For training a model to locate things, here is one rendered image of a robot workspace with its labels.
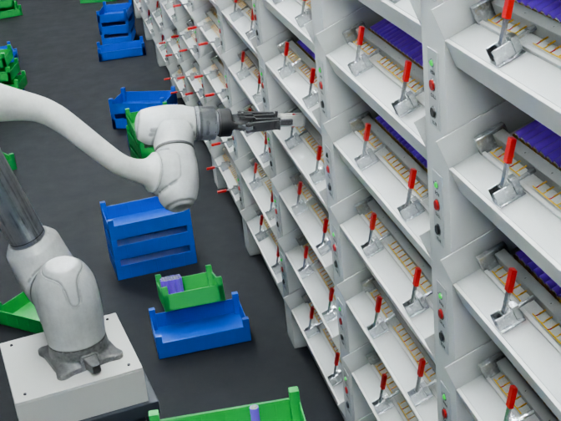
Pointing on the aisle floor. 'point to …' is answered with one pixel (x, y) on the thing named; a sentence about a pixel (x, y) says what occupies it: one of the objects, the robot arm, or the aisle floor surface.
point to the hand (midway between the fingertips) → (290, 119)
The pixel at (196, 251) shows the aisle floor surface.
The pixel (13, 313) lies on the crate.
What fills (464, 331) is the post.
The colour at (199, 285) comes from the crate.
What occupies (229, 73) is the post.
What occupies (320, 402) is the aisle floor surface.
